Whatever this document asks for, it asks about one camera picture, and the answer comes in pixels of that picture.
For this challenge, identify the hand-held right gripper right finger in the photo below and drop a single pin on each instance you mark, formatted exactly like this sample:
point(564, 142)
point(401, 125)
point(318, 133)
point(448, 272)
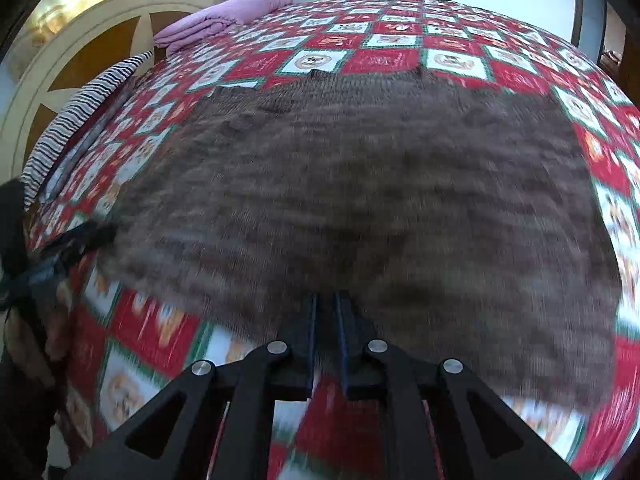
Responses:
point(342, 340)

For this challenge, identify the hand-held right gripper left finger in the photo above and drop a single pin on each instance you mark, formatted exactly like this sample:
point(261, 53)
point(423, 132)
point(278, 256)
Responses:
point(309, 345)

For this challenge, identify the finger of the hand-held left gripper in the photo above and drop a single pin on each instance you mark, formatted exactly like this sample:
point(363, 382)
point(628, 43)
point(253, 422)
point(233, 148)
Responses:
point(40, 280)
point(82, 239)

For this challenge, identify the brown knitted sweater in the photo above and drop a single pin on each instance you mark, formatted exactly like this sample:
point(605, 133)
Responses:
point(350, 185)

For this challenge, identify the red printed patchwork blanket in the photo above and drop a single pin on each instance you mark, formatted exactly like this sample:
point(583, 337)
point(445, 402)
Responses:
point(150, 330)

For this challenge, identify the striped pillow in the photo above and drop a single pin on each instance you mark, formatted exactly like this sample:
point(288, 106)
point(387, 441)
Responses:
point(75, 110)

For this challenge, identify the cream wooden headboard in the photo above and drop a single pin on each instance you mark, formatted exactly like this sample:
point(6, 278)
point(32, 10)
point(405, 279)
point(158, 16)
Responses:
point(30, 95)

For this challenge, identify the dark cloth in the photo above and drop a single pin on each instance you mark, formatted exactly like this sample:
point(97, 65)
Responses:
point(20, 425)

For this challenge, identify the pink folded blanket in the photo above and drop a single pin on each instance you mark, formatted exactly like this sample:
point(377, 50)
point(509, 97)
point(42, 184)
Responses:
point(215, 20)

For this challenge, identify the wooden door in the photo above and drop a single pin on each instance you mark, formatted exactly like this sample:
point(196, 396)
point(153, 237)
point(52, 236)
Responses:
point(612, 45)

